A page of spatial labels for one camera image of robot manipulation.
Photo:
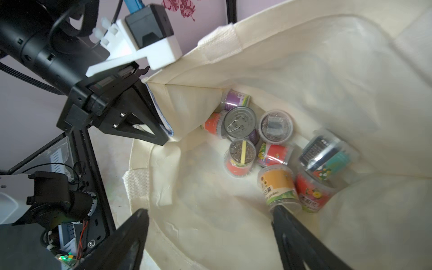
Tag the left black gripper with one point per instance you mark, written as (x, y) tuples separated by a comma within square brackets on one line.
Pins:
[(90, 100)]

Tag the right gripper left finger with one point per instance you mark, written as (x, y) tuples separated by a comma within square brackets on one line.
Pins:
[(124, 249)]

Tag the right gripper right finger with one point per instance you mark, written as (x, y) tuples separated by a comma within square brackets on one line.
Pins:
[(299, 248)]

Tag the cream canvas tote bag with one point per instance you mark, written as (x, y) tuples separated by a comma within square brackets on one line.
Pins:
[(360, 69)]

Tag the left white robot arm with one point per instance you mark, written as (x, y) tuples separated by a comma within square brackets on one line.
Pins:
[(95, 62)]

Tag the orange label seed jar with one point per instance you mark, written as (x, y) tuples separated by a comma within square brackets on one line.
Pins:
[(278, 188)]

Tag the green label seed jar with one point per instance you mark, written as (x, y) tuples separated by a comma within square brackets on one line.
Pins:
[(326, 155)]

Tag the red label seed jar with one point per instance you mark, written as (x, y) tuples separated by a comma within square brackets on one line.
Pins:
[(240, 158)]

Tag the purple label small jar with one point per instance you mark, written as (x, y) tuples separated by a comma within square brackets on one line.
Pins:
[(231, 99)]

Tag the silver tin can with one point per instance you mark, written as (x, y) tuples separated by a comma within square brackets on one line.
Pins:
[(240, 123)]

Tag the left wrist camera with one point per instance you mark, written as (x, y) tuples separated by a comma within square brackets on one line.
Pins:
[(144, 34)]

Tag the black base frame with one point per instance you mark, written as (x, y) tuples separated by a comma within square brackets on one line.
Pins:
[(73, 155)]

